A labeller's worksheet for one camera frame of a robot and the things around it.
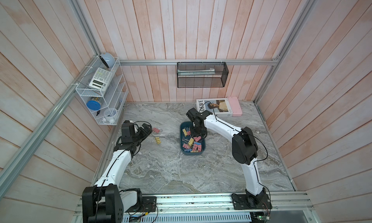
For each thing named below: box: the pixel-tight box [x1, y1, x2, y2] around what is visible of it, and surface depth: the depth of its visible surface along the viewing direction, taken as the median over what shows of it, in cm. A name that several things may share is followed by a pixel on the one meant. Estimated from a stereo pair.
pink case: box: [227, 95, 243, 117], surface depth 116 cm
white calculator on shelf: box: [88, 67, 113, 92], surface depth 78 cm
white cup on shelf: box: [103, 107, 118, 124], surface depth 92 cm
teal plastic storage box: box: [179, 121, 206, 156], surface depth 95 cm
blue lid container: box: [86, 99, 102, 111], surface depth 78 cm
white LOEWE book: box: [195, 97, 233, 118], surface depth 114 cm
